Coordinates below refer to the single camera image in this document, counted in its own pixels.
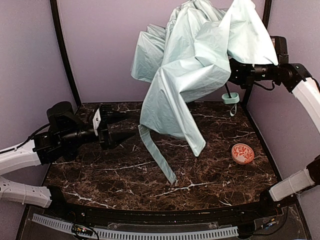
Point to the small green circuit board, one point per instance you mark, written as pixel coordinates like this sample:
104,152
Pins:
81,230

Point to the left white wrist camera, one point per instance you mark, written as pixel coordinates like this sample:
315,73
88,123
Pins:
99,119

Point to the right black frame post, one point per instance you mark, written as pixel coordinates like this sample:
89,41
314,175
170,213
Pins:
265,20

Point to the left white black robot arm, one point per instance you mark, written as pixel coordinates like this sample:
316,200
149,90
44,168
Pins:
62,136

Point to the mint and black folding umbrella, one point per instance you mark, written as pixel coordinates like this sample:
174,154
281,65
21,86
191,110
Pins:
189,59

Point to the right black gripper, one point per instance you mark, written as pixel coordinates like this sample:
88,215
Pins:
236,74

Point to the white slotted cable duct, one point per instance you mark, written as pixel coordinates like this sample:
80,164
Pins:
118,231

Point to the red white patterned bowl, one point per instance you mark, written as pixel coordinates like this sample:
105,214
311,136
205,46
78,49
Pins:
242,154

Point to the left black frame post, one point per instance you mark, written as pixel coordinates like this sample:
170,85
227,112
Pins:
63,51

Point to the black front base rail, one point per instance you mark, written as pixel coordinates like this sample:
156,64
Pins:
239,214

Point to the black frame post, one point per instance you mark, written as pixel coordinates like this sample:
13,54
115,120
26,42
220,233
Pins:
265,20
63,51

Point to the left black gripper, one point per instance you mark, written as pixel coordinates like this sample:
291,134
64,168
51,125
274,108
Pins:
104,135

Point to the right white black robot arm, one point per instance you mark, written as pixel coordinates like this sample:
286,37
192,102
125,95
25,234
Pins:
283,104

